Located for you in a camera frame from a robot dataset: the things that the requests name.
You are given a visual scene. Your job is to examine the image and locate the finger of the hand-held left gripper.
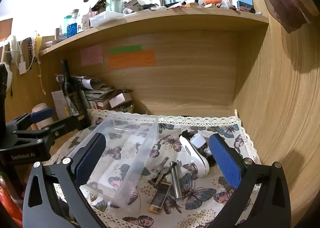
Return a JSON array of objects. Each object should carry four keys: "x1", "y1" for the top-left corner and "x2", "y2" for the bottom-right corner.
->
[
  {"x1": 6, "y1": 107, "x2": 55, "y2": 131},
  {"x1": 12, "y1": 115, "x2": 88, "y2": 146}
]

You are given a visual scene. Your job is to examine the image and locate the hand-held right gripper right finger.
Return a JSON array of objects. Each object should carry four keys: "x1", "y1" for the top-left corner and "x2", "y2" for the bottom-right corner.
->
[{"x1": 209, "y1": 133, "x2": 292, "y2": 228}]

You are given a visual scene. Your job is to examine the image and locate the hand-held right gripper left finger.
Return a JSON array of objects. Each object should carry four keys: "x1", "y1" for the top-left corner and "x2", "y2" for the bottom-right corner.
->
[{"x1": 22, "y1": 132, "x2": 108, "y2": 228}]

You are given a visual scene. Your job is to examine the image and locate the white plastic handheld device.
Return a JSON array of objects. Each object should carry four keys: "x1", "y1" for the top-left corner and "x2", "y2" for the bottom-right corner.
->
[{"x1": 179, "y1": 130, "x2": 216, "y2": 177}]

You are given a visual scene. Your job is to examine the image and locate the white plug adapter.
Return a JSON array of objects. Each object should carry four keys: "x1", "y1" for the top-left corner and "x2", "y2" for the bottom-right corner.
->
[{"x1": 190, "y1": 135, "x2": 206, "y2": 148}]

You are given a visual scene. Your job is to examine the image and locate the clear plastic storage box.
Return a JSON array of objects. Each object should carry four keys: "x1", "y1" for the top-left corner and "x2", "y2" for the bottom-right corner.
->
[{"x1": 67, "y1": 112, "x2": 159, "y2": 210}]

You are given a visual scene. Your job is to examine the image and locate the metal cylinder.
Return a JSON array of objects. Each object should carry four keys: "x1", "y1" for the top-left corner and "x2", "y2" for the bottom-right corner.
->
[{"x1": 170, "y1": 161, "x2": 183, "y2": 200}]

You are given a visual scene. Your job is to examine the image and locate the bunch of keys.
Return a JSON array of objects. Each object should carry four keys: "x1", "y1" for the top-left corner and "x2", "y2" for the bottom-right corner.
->
[{"x1": 147, "y1": 157, "x2": 173, "y2": 188}]

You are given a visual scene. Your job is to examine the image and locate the black gold lighter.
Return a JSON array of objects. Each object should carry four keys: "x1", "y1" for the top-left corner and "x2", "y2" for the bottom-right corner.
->
[{"x1": 147, "y1": 182, "x2": 173, "y2": 215}]

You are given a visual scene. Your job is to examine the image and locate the beige mug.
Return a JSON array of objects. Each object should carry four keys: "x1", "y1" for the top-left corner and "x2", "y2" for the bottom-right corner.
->
[{"x1": 31, "y1": 103, "x2": 54, "y2": 130}]

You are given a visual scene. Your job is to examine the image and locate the white paper note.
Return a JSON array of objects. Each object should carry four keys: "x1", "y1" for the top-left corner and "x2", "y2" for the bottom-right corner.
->
[{"x1": 51, "y1": 90, "x2": 69, "y2": 120}]

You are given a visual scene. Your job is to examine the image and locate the dark wine bottle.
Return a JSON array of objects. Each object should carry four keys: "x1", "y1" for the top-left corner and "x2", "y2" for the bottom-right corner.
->
[{"x1": 61, "y1": 59, "x2": 90, "y2": 131}]

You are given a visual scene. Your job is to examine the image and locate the butterfly print tablecloth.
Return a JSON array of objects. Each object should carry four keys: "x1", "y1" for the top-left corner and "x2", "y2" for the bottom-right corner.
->
[{"x1": 47, "y1": 108, "x2": 263, "y2": 228}]

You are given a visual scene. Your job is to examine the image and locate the orange clothing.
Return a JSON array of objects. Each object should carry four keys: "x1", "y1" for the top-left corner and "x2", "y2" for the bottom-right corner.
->
[{"x1": 0, "y1": 173, "x2": 23, "y2": 221}]

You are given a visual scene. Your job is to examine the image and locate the stack of books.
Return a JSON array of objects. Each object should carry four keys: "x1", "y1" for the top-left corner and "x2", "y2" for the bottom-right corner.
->
[{"x1": 56, "y1": 74, "x2": 115, "y2": 111}]

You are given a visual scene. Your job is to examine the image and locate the small white labelled box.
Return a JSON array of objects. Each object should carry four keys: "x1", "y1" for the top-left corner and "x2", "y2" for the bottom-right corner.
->
[{"x1": 109, "y1": 89, "x2": 133, "y2": 108}]

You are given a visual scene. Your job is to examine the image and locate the pink sticky note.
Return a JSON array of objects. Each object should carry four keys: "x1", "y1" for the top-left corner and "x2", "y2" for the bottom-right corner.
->
[{"x1": 80, "y1": 45, "x2": 104, "y2": 66}]

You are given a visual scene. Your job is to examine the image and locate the blue glass jar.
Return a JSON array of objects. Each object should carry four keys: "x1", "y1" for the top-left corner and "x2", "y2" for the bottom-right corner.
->
[{"x1": 64, "y1": 15, "x2": 78, "y2": 38}]

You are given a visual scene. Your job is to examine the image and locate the orange sticky note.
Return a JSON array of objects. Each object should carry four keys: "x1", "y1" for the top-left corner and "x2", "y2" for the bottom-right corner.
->
[{"x1": 109, "y1": 50, "x2": 156, "y2": 69}]

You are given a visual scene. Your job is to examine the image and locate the green sticky note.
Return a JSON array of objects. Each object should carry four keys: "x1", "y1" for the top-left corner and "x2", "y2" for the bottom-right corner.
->
[{"x1": 109, "y1": 45, "x2": 143, "y2": 55}]

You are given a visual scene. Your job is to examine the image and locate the white plastic tray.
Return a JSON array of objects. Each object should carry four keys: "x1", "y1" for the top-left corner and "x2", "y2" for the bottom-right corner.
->
[{"x1": 89, "y1": 11, "x2": 125, "y2": 27}]

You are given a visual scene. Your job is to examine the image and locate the green glass bottle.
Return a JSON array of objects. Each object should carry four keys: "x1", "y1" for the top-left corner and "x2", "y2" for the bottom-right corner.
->
[{"x1": 110, "y1": 0, "x2": 124, "y2": 14}]

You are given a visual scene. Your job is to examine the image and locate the wooden shelf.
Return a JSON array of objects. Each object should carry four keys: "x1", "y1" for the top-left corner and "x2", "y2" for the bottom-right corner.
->
[{"x1": 39, "y1": 6, "x2": 270, "y2": 56}]

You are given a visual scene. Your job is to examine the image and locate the bead bracelet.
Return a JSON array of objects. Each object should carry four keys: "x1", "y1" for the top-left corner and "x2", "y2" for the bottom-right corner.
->
[{"x1": 112, "y1": 104, "x2": 135, "y2": 114}]

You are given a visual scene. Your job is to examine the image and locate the patterned strap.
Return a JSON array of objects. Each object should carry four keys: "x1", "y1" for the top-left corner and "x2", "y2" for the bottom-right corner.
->
[{"x1": 26, "y1": 37, "x2": 35, "y2": 63}]

